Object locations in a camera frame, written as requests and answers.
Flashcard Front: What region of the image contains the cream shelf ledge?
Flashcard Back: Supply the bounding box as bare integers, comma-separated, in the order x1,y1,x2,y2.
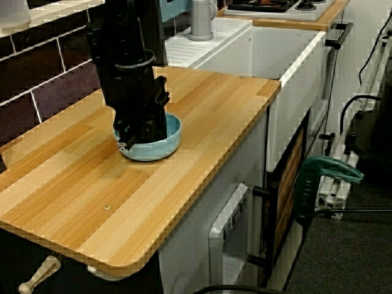
0,0,107,36

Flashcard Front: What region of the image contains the white toy kitchen cabinet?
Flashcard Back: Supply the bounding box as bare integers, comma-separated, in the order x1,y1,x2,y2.
157,6,368,294

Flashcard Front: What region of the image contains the teal plastic bin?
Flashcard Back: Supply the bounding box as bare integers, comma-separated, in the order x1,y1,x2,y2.
159,0,192,23

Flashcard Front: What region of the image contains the black stove grate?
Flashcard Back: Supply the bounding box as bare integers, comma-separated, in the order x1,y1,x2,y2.
228,0,301,13

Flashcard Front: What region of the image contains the black bulky object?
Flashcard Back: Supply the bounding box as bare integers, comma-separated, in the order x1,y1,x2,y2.
349,73,392,190

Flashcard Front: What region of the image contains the grey toy stove top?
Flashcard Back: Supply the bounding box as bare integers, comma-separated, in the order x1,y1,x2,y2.
222,0,337,22

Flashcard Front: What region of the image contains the silver aluminium frame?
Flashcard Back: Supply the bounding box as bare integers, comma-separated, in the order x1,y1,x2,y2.
317,33,390,221

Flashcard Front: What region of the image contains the black door handle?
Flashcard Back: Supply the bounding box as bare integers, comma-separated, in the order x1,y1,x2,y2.
247,181,279,270

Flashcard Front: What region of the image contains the wide black upright panel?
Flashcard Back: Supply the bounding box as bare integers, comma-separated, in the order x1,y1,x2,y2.
140,0,168,67

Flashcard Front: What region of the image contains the thin black cable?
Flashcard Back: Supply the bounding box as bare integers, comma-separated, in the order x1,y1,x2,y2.
358,13,392,86

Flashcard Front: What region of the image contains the white toy ice dispenser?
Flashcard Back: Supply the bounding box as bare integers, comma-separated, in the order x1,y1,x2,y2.
208,183,249,287

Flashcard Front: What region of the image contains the white lidded jar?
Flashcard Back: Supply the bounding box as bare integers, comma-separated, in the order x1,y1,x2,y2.
0,0,31,30

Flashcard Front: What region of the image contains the light blue bowl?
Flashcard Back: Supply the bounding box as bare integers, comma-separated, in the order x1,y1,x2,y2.
112,112,183,162

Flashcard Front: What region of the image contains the cream peg handle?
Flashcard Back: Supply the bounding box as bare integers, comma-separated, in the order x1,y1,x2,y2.
18,255,61,293

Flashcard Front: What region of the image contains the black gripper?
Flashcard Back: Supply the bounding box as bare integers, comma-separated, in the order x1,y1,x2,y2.
100,64,171,153

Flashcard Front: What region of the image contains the white toy sink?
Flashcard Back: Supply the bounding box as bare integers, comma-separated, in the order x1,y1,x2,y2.
165,17,327,172

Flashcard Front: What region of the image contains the black cabinet handle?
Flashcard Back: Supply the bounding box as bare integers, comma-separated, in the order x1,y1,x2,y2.
318,132,336,157
324,21,355,50

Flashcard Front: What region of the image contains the black framed wooden door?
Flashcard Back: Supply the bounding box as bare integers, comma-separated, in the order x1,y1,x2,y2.
263,108,312,287

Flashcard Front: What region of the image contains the thick black cable loop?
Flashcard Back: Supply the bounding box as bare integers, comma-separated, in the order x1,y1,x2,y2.
339,94,383,135

